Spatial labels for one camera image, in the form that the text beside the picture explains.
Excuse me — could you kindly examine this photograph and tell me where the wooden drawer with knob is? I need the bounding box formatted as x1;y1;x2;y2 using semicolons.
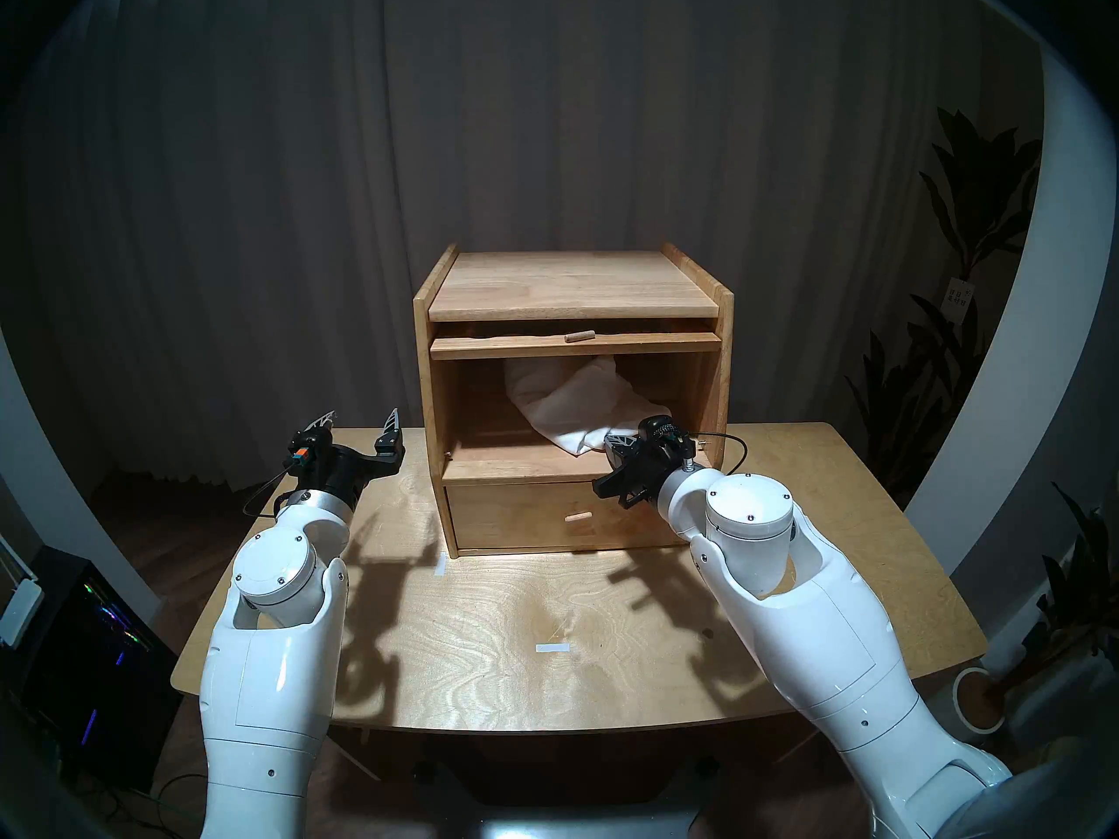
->
444;475;692;551

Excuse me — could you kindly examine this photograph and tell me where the wooden cabinet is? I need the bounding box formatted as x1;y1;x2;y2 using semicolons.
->
413;243;735;558

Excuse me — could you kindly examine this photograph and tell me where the grey pleated curtain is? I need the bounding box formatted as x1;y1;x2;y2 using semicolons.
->
0;0;1050;497

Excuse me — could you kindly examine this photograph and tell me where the black computer tower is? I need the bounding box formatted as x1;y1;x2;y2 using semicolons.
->
17;544;184;790

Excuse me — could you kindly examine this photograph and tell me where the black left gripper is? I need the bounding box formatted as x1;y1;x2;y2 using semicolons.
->
302;407;407;508

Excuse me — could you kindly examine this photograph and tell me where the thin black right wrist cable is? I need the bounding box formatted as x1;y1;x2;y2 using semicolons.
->
691;433;750;478

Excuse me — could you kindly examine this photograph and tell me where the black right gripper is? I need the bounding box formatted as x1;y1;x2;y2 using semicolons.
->
593;433;692;509

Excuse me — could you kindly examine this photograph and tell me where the tall dark leafy plant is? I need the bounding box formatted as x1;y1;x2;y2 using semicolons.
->
844;107;1046;506

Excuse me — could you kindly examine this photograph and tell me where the dark spiky potted plant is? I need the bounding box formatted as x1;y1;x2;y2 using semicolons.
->
1005;483;1119;698

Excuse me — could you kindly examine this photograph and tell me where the white shirt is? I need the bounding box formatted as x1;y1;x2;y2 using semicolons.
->
503;355;672;456

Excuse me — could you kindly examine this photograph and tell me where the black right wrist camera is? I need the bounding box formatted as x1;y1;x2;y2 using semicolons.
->
641;416;698;458

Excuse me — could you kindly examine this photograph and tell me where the white box device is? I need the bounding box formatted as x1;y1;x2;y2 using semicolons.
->
0;575;45;648

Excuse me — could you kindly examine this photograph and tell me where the white curved partition panel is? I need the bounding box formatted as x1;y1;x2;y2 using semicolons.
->
905;42;1119;585
0;330;163;620

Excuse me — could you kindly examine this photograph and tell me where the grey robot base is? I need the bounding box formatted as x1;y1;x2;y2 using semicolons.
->
411;759;726;839

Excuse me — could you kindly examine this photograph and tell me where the white round plant pot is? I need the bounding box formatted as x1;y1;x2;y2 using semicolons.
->
951;667;1011;733

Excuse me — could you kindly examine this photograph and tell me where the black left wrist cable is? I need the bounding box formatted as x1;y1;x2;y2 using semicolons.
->
243;470;298;522

